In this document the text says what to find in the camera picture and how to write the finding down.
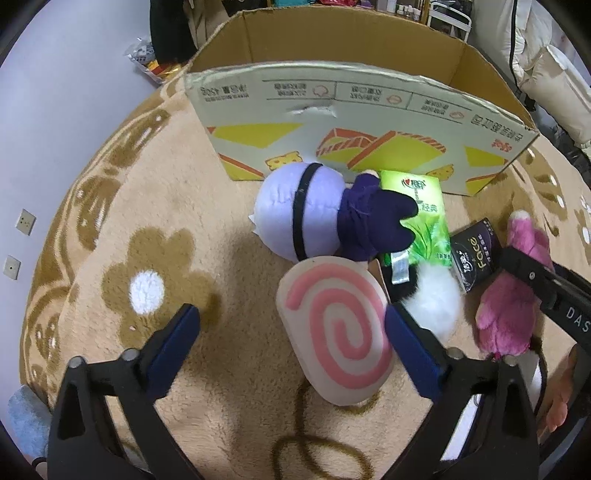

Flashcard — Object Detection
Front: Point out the pink fuzzy plush toy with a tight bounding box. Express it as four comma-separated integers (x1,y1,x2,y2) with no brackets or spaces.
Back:
476,210,552,358

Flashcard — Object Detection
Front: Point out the pink swirl fishcake plush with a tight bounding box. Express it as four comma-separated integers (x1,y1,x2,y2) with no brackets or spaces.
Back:
276,256,394,406

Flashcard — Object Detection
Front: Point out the person's right hand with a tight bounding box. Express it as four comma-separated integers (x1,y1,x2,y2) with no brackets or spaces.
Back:
546,346,577,433

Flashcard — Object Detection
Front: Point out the black fur headband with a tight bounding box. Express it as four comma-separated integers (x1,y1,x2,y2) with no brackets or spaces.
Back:
529,335,548,416

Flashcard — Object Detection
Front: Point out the white fluffy plush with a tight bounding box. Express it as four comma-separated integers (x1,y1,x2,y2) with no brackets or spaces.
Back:
401,262,462,343

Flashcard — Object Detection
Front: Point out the black Face tissue pack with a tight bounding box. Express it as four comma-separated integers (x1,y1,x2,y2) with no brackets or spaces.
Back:
451,218,502,293

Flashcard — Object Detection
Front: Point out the green tissue pack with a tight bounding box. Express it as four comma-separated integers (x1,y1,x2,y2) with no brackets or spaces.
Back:
380,171,452,285

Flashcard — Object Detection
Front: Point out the beige patterned round rug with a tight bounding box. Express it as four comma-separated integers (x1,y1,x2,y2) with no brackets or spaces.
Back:
21,73,590,479

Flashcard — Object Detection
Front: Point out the purple doll plush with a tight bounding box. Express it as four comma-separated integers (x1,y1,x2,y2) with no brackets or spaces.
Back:
249,162,419,263

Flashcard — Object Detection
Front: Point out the cream hanging coat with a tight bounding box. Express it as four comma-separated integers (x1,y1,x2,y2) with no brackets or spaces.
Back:
471,1,590,150

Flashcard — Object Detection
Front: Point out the open cardboard box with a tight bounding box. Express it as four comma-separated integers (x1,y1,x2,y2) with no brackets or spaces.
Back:
185,6,538,196

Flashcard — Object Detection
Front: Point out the white utility cart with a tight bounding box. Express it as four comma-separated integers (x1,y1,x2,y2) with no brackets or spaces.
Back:
427,0,473,43

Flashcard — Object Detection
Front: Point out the lower wall socket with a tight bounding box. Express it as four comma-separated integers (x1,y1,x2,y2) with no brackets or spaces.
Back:
3,255,21,281

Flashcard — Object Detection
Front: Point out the wall socket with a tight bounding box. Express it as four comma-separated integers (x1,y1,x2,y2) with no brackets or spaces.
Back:
15,209,36,236
3,255,21,281

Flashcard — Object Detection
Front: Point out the upper wall socket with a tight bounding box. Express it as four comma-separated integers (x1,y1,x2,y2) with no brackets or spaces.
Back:
15,209,36,236

